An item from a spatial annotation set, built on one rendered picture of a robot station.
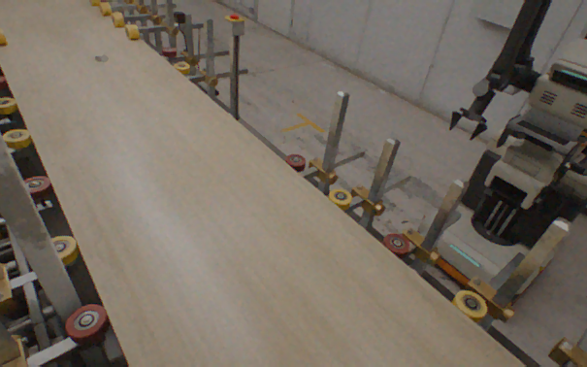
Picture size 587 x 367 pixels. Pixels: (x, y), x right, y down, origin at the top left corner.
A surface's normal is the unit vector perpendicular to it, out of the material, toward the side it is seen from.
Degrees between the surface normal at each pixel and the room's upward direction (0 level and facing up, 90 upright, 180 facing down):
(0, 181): 90
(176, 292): 0
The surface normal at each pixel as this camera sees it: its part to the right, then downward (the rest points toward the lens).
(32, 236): 0.62, 0.54
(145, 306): 0.11, -0.78
